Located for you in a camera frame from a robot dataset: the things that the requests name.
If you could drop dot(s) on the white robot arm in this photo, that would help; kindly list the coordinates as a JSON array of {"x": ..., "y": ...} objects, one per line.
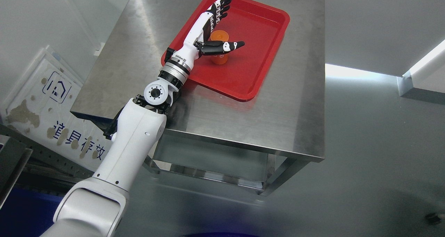
[{"x": 94, "y": 207}]

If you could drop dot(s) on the orange cylindrical capacitor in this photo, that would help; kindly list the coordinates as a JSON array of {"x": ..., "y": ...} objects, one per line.
[{"x": 219, "y": 36}]

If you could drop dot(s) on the red plastic tray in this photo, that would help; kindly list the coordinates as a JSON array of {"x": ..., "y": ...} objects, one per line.
[{"x": 243, "y": 46}]

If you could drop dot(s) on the white sign board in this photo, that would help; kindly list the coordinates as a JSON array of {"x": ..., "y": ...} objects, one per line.
[{"x": 39, "y": 108}]

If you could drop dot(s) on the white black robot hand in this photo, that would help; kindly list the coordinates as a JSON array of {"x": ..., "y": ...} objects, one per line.
[{"x": 197, "y": 42}]

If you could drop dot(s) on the stainless steel desk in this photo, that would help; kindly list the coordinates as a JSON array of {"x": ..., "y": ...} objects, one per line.
[{"x": 254, "y": 121}]

